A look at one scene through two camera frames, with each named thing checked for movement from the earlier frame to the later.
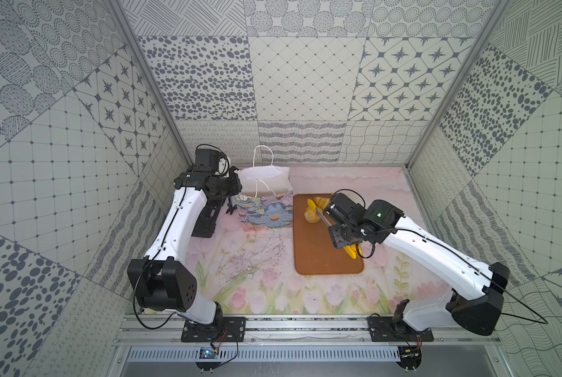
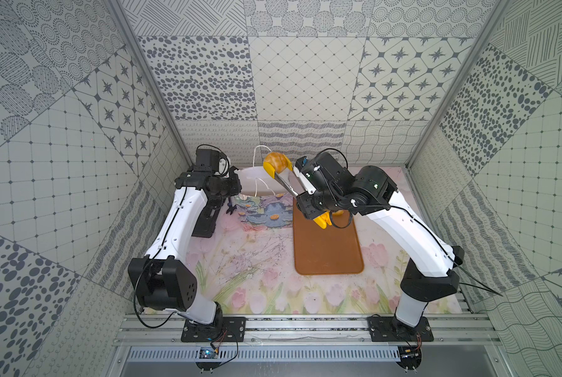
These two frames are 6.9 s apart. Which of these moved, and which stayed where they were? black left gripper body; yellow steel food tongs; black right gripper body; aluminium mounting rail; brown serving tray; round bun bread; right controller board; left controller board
Moved: black right gripper body; yellow steel food tongs; round bun bread
Stayed: left controller board; brown serving tray; aluminium mounting rail; right controller board; black left gripper body
